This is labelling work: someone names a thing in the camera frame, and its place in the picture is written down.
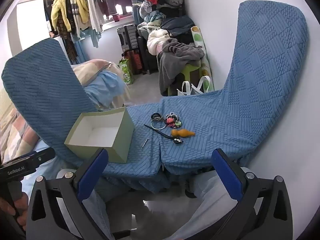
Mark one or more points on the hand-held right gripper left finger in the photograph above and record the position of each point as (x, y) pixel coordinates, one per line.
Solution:
(92, 172)

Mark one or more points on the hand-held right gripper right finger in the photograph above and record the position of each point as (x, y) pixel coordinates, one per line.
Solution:
(227, 175)

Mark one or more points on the green cardboard box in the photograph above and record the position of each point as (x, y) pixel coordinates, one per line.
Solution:
(120, 142)

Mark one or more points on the orange hair clip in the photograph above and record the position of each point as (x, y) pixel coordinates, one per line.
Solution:
(183, 133)

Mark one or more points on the black flower headband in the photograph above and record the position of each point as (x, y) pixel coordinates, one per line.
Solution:
(160, 132)

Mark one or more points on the person's left hand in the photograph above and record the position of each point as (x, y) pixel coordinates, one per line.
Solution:
(21, 207)

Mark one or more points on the blue textured sofa cover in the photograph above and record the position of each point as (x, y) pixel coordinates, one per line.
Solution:
(225, 117)

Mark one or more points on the small silver hairpin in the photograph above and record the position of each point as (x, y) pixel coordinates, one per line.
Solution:
(145, 143)

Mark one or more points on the silver bangle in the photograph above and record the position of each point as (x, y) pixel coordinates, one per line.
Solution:
(162, 128)

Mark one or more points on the light blue blanket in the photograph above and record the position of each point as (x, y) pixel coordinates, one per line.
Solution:
(105, 87)

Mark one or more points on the white tote bag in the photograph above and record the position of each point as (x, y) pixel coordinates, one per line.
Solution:
(183, 90)

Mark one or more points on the green plastic stool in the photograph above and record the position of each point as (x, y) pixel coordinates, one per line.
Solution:
(192, 75)

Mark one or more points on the green shopping bag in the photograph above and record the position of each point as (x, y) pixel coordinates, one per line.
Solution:
(126, 71)

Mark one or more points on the red suitcase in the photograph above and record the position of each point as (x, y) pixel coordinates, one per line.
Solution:
(135, 61)

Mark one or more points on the large black suitcase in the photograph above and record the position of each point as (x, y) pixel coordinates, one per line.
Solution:
(147, 60)

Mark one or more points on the grey blanket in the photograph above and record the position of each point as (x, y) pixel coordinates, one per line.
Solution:
(172, 60)

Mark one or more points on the dark patterned hanging dress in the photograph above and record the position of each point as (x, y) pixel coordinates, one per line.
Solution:
(66, 40)

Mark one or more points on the black ribbed suitcase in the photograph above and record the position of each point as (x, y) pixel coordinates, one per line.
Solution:
(127, 37)

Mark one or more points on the rolled mat with green dots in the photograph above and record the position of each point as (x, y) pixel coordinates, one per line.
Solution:
(198, 37)

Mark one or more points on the white wardrobe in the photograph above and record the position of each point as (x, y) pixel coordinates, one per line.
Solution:
(30, 22)

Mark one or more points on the white fluffy blanket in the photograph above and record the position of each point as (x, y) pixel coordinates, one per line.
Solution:
(157, 38)

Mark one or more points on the navy folded clothing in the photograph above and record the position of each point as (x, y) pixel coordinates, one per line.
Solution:
(177, 25)

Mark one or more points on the yellow hanging jacket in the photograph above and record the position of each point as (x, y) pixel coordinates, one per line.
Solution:
(60, 7)

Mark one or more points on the white hanging shirt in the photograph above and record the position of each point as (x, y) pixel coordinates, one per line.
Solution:
(93, 5)

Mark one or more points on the blue curtain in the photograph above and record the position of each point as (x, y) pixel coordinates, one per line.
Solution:
(133, 2)

